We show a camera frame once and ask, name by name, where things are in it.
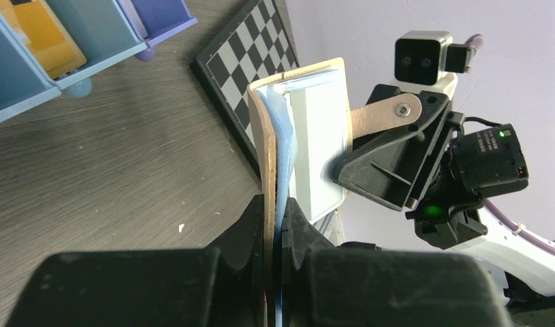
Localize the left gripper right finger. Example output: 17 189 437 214
281 198 512 326

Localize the blue three-compartment organizer tray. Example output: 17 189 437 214
0 0 197 123

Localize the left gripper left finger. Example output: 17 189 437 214
7 195 265 326

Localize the beige leather card holder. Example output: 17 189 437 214
247 57 423 327

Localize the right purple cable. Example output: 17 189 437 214
466 33 555 262

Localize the orange item in tray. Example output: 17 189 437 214
0 0 87 79

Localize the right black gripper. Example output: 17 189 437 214
333 91 529 249

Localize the black and white chessboard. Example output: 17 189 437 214
190 0 299 173

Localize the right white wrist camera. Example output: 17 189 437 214
390 31 483 99

